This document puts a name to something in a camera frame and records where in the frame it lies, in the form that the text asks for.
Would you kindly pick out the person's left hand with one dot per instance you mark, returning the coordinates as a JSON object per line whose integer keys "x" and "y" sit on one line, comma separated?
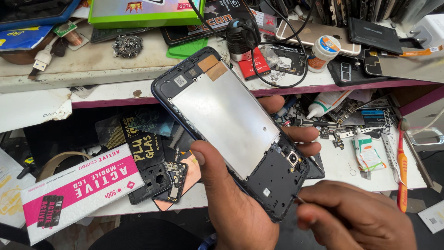
{"x": 236, "y": 208}

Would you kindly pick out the gold phone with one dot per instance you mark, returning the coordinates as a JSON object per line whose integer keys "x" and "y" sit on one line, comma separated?
{"x": 312, "y": 33}

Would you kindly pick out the black flat battery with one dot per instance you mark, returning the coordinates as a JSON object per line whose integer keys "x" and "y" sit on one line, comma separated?
{"x": 374, "y": 34}

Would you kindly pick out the white and green tube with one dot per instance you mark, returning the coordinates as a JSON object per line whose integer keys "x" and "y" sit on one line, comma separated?
{"x": 367, "y": 154}

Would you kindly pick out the black frame with circuit parts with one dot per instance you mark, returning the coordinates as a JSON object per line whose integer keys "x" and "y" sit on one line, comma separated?
{"x": 293, "y": 62}

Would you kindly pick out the pile of small screws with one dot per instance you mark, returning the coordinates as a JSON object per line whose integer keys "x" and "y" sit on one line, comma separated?
{"x": 127, "y": 46}

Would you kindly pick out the green cardboard box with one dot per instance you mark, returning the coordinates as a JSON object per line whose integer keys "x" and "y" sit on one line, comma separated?
{"x": 145, "y": 12}

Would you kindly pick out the white glue bottle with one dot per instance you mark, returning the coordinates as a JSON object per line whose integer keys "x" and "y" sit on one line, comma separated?
{"x": 326, "y": 104}

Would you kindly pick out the row of stacked phones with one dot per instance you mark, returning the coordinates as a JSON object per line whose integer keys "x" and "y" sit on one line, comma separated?
{"x": 367, "y": 10}

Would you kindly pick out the black cylindrical device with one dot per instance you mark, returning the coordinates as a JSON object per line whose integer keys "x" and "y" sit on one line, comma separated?
{"x": 239, "y": 38}

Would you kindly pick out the white charger plug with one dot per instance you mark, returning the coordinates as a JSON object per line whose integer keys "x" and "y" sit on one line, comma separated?
{"x": 430, "y": 31}

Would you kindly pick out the small blue box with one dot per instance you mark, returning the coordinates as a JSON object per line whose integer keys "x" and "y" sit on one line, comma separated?
{"x": 373, "y": 118}

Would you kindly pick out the black phone frame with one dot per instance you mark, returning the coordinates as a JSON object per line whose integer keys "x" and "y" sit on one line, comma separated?
{"x": 225, "y": 118}
{"x": 149, "y": 187}

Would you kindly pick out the person's right hand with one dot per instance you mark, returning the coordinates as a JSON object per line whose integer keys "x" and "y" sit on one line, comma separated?
{"x": 357, "y": 218}

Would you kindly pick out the phone circuit board frame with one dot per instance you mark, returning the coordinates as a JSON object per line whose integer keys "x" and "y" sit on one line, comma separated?
{"x": 175, "y": 180}

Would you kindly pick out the metal SIM pin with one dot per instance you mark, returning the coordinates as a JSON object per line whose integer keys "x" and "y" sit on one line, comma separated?
{"x": 352, "y": 170}

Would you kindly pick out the orange toothbrush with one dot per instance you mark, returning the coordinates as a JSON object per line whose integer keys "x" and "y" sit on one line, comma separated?
{"x": 402, "y": 166}

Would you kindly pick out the silver tweezers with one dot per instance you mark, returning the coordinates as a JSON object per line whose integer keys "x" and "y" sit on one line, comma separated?
{"x": 391, "y": 156}

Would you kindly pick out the white paper card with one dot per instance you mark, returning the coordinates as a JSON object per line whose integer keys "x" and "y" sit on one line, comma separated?
{"x": 433, "y": 217}

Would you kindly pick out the black bag with yellow print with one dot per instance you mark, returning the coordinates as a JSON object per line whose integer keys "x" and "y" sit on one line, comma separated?
{"x": 142, "y": 142}

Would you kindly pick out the thin metal tool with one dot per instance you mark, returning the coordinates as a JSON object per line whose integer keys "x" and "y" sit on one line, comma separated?
{"x": 300, "y": 199}

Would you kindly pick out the pink and white display box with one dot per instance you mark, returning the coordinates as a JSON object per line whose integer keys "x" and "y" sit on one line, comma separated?
{"x": 81, "y": 192}

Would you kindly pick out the blue and yellow packet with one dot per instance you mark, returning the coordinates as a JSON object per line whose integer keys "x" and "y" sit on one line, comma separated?
{"x": 22, "y": 38}

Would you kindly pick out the silver metal phone panel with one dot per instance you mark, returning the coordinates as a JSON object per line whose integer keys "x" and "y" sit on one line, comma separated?
{"x": 409, "y": 67}

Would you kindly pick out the black phone back frame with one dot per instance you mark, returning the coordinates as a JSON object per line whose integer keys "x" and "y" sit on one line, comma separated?
{"x": 149, "y": 187}

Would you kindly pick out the black packet with orange print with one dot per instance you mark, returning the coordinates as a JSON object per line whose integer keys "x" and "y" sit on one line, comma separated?
{"x": 211, "y": 22}

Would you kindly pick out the black screwdriver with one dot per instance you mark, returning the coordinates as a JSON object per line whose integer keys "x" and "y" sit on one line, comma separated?
{"x": 312, "y": 123}

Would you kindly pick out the black phone cover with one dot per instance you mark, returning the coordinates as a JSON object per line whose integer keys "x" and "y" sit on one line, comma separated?
{"x": 350, "y": 78}

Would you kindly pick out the beige tape roll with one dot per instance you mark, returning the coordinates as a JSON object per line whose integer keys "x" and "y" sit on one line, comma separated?
{"x": 52, "y": 163}

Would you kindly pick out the green mat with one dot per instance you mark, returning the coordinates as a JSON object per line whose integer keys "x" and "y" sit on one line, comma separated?
{"x": 185, "y": 48}

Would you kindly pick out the copper-coloured plate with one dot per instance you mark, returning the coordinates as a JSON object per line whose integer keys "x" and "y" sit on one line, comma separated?
{"x": 192, "y": 173}

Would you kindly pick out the white jar with colourful label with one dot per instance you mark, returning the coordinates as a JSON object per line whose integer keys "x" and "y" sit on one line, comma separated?
{"x": 322, "y": 54}

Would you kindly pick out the white and yellow packet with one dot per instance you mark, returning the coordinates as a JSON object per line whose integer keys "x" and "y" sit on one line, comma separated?
{"x": 12, "y": 194}

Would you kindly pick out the red phone battery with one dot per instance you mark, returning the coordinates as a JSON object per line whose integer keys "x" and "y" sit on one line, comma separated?
{"x": 251, "y": 67}

